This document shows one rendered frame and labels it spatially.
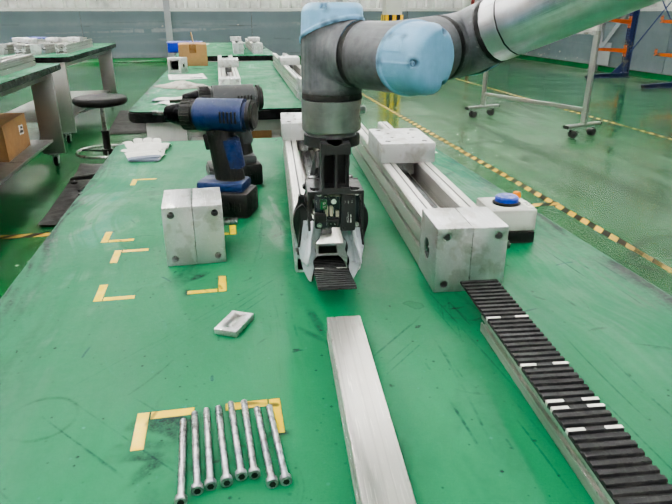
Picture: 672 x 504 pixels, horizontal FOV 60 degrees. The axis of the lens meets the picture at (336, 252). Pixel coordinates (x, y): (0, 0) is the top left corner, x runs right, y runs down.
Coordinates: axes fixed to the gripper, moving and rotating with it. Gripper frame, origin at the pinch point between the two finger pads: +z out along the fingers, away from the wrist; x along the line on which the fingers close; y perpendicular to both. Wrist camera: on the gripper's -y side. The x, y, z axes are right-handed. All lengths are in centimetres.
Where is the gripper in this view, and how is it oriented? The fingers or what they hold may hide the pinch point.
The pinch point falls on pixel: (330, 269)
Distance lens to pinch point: 84.5
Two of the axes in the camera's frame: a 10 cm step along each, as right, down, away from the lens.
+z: 0.0, 9.3, 3.8
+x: 9.9, -0.4, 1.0
